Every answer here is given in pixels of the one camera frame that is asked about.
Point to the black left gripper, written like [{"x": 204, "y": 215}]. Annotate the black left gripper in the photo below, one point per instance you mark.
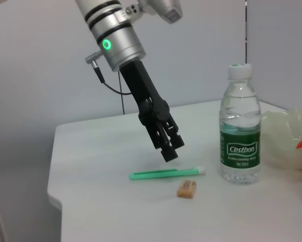
[{"x": 145, "y": 93}]

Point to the green utility knife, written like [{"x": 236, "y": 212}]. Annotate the green utility knife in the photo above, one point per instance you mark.
[{"x": 160, "y": 174}]

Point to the green label water bottle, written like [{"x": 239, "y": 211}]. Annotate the green label water bottle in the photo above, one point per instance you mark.
[{"x": 240, "y": 141}]

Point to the beige eraser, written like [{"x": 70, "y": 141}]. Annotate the beige eraser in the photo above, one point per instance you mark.
[{"x": 187, "y": 189}]

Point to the pale green glass fruit plate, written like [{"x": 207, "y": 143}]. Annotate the pale green glass fruit plate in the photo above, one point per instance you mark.
[{"x": 279, "y": 141}]

